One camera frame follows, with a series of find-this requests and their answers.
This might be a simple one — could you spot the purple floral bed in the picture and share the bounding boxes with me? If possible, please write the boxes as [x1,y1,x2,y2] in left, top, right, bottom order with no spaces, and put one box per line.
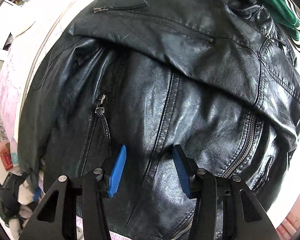
[0,35,31,152]

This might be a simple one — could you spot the green folded sweater white stripes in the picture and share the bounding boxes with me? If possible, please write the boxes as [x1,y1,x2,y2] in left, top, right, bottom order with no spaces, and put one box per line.
[257,0,300,53]

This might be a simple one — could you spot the black leather jacket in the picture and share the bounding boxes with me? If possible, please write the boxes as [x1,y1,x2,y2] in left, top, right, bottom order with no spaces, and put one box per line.
[18,0,300,239]

